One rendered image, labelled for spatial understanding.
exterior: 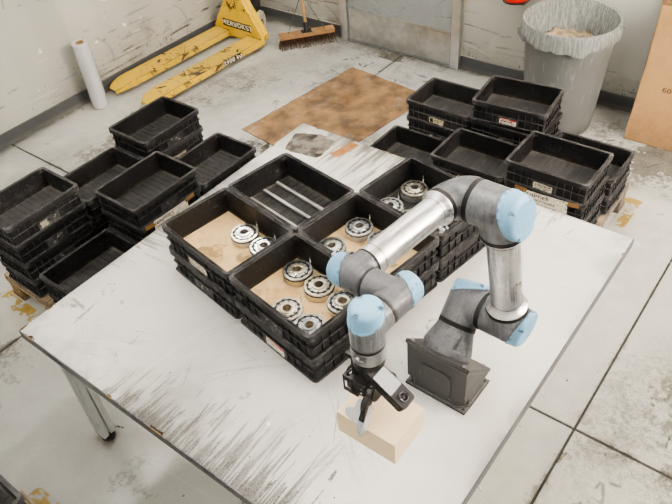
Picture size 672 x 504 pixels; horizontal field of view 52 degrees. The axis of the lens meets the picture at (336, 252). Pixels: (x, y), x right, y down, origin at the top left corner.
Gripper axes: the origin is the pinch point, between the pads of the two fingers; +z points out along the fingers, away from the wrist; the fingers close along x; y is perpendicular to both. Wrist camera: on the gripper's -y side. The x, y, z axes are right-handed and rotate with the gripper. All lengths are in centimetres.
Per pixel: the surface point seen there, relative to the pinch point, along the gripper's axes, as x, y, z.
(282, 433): 0, 37, 40
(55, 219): -37, 214, 59
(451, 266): -86, 30, 36
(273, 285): -37, 70, 26
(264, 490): 16, 29, 40
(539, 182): -174, 35, 57
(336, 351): -30, 38, 32
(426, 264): -72, 32, 25
